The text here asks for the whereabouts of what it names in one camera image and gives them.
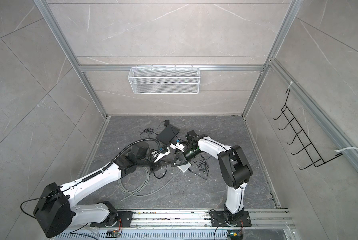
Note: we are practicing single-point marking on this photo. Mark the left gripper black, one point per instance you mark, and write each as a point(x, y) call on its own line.
point(159, 165)

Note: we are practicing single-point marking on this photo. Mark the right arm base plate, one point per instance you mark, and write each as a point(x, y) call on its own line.
point(245, 220)

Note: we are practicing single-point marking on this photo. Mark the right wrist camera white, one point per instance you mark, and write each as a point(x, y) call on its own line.
point(178, 146)

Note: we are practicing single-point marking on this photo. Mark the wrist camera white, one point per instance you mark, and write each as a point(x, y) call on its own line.
point(178, 146)
point(159, 154)

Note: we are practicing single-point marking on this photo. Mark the black power adapter with cord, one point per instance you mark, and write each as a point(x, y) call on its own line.
point(151, 130)

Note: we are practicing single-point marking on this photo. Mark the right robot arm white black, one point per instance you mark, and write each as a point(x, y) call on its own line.
point(235, 169)

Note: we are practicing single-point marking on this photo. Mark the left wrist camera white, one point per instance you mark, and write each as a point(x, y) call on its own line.
point(159, 154)

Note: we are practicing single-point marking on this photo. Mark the black wire hook rack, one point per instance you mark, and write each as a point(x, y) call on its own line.
point(301, 136)

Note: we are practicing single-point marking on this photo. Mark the aluminium frame rail front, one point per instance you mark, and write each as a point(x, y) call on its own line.
point(195, 219)

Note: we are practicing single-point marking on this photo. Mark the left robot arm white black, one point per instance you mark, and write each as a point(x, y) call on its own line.
point(58, 207)

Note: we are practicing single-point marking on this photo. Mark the white wire mesh basket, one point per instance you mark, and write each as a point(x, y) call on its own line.
point(164, 80)

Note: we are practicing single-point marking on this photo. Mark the dark grey network switch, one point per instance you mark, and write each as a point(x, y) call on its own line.
point(168, 134)

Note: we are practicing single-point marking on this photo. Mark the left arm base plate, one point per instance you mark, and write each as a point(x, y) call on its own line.
point(121, 219)

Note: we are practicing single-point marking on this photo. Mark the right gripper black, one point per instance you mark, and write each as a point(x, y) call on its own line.
point(183, 160)

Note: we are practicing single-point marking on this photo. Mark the white rectangular box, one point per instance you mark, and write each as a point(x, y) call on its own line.
point(185, 167)

